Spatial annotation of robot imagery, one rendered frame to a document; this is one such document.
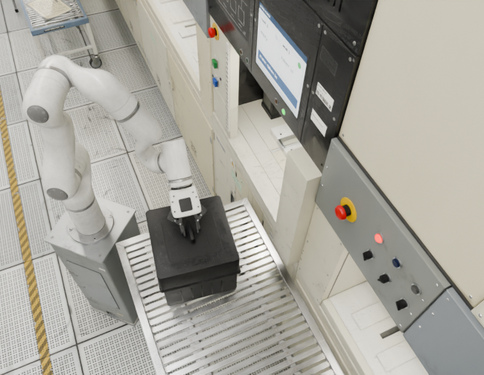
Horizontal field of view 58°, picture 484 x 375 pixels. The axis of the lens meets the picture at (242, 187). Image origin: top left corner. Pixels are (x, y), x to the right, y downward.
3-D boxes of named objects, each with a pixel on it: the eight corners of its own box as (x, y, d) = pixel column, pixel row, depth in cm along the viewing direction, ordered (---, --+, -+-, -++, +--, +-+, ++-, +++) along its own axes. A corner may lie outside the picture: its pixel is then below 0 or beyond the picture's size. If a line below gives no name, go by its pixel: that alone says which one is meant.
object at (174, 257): (147, 224, 169) (141, 204, 159) (221, 207, 175) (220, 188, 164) (160, 293, 153) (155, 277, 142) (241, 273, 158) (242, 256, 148)
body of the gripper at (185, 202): (166, 187, 147) (173, 219, 149) (196, 181, 149) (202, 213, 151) (165, 185, 154) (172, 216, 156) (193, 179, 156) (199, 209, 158)
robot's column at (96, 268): (89, 309, 242) (43, 240, 181) (116, 265, 258) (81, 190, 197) (134, 327, 237) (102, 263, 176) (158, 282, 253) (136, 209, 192)
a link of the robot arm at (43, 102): (87, 172, 166) (76, 208, 156) (54, 167, 164) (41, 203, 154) (73, 68, 126) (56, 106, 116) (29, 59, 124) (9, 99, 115)
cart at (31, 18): (25, 21, 401) (3, -31, 362) (81, 9, 416) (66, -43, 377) (48, 85, 350) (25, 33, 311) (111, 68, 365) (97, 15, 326)
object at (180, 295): (220, 229, 186) (219, 207, 173) (237, 288, 171) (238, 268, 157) (155, 244, 181) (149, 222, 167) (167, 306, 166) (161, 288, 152)
